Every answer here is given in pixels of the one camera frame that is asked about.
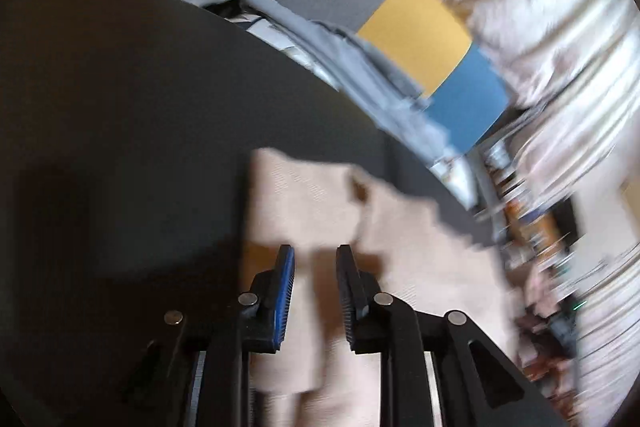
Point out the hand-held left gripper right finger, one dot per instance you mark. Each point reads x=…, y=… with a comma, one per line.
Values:
x=347, y=294

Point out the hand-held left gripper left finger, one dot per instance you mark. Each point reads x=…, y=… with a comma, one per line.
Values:
x=282, y=292

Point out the beige knit sweater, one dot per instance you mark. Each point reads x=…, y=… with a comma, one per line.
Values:
x=430, y=267

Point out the white magazine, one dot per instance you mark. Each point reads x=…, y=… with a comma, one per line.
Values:
x=452, y=179

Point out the light blue garment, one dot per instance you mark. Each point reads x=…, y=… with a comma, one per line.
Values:
x=350, y=72

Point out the pale patterned curtain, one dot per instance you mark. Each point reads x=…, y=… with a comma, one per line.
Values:
x=565, y=72

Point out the grey yellow blue chair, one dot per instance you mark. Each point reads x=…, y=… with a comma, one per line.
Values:
x=380, y=22

